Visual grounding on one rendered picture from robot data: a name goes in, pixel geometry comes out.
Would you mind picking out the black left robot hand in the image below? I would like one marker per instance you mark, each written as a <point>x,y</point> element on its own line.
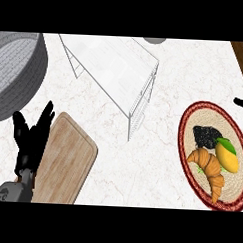
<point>29,146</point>

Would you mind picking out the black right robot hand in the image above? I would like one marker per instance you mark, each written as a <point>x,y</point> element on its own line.
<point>242,103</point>

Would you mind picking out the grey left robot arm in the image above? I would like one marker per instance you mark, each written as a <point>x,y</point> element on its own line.
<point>13,189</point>

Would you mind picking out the yellow lemon with leaf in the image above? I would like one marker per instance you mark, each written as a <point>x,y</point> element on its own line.
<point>227,156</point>

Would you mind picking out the round red-rimmed woven placemat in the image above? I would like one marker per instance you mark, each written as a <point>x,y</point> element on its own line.
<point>198,157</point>

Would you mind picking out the wooden cutting board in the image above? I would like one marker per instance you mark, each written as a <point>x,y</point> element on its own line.
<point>63,161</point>

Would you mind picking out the black speckled lump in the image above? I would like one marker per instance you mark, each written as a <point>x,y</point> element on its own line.
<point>205,135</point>

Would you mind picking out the grey wicker basket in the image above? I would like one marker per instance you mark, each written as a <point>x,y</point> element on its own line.
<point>15,75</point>

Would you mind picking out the golden croissant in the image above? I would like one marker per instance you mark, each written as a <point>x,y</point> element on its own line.
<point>209,170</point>

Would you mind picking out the grey round object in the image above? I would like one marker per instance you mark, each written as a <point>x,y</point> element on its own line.
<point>154,40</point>

